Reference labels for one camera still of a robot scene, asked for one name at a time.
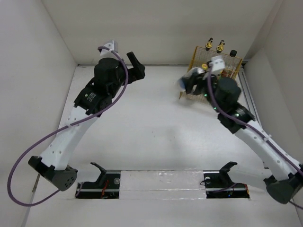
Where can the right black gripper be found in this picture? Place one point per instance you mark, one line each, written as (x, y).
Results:
(197, 80)

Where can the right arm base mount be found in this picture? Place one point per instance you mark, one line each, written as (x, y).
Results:
(218, 184)

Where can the dark liquid square bottle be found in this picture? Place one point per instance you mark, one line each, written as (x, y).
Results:
(208, 45)

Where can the yellow cap sauce bottle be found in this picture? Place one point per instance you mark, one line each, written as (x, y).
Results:
(204, 66)

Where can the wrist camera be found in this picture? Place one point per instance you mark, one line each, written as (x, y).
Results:
(108, 48)
(217, 64)

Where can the clear square oil bottle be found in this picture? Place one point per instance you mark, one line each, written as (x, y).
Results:
(220, 46)

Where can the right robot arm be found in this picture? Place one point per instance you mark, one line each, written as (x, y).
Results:
(283, 178)

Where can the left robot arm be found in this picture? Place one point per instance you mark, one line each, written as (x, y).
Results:
(97, 95)

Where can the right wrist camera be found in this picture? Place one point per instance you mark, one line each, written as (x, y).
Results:
(217, 64)

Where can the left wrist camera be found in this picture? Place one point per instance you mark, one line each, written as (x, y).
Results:
(108, 48)

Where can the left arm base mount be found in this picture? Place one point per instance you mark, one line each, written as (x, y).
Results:
(100, 184)

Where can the red label clear bottle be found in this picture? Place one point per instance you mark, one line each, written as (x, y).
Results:
(228, 71)

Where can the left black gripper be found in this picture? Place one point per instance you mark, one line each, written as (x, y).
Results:
(136, 73)

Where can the yellow wire rack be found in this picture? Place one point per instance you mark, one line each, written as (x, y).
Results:
(201, 56)

